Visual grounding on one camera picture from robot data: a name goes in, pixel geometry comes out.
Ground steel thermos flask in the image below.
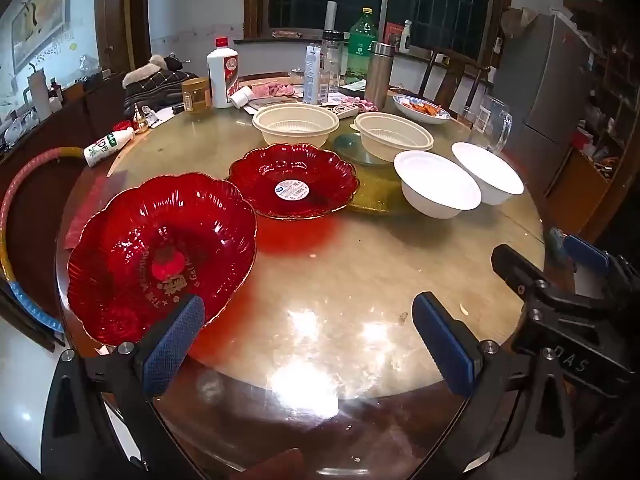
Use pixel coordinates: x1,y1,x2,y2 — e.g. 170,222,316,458
364,42,396,111

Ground white tumbler with handle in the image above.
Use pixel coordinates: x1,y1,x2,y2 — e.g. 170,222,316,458
22,62,51,121

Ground pink cloth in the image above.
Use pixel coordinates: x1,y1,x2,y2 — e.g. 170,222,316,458
250,82,296,101

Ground grey fridge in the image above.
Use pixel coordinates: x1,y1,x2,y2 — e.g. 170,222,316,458
492,14,596,146

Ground cluttered wooden shelf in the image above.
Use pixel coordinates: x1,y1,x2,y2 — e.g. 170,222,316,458
545,0,640,243

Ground wall painting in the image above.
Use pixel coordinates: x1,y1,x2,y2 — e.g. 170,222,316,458
10,0,73,76

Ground white tube bottle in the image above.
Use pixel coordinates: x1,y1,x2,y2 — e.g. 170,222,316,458
303,43,331,106

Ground dark quilted jacket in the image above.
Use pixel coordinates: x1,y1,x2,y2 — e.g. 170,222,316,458
122,55,201,111

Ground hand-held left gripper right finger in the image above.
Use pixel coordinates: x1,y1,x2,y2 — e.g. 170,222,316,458
411,291,576,480

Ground clear glass mug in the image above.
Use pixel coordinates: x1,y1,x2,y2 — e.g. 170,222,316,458
468,96,513,153

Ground white milk bottle green print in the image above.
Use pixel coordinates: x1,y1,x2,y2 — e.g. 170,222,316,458
83,122,136,167

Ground round grey turntable base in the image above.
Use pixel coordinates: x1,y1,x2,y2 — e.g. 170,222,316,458
332,131,391,167

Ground white liquor bottle red cap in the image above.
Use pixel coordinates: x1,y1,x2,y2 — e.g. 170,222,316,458
206,36,242,109

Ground white foam bowl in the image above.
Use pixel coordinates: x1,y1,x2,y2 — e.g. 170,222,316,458
451,142,525,206
393,151,482,219

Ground red glass plate gold lettering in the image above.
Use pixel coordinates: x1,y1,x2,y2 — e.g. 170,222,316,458
66,172,258,347

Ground golden jar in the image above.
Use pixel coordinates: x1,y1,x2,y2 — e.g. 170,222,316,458
181,78,212,113

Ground gold glitter turntable mat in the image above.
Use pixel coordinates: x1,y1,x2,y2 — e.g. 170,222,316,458
320,132,421,217

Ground small gold perfume bottle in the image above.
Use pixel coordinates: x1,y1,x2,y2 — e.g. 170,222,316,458
131,102,151,135

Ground clear plastic bottle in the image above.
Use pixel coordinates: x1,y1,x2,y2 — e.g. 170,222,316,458
320,30,346,93

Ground dark wooden chair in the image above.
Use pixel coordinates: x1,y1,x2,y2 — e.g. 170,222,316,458
417,49,493,111

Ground blue white plate with food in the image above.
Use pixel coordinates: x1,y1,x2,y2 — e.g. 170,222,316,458
392,95,451,125

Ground multicoloured hula hoop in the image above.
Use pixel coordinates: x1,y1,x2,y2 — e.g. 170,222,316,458
0,146,86,336

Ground beige plastic bowl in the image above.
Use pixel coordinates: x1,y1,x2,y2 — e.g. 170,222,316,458
252,104,339,150
354,112,434,163

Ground red plastic bag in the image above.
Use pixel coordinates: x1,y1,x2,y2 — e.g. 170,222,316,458
65,172,118,248

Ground dark wooden sideboard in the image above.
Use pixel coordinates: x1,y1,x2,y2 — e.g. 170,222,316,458
0,72,126,176

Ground green plastic bottle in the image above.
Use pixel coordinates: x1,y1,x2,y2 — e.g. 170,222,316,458
345,8,379,83

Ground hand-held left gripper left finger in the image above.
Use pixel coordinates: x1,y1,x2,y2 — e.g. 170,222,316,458
42,294,207,480

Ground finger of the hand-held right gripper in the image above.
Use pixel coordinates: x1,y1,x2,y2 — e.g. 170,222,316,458
491,244,551,306
549,227,626,281

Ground red glass plate white label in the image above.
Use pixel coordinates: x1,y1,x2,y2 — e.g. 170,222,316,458
227,143,360,220

